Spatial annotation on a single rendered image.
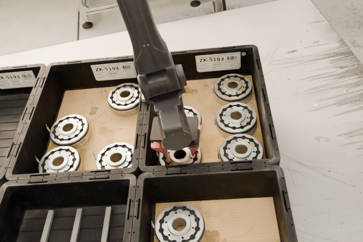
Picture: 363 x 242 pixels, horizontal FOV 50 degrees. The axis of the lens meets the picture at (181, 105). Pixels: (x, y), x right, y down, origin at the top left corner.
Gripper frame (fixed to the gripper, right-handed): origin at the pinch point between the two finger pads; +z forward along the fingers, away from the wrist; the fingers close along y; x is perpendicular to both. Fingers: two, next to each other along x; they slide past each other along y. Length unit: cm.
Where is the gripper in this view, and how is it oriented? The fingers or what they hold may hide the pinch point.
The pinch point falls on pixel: (179, 151)
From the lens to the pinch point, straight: 92.9
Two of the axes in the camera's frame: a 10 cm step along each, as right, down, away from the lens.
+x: 0.9, -7.6, 6.5
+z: 1.2, 6.5, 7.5
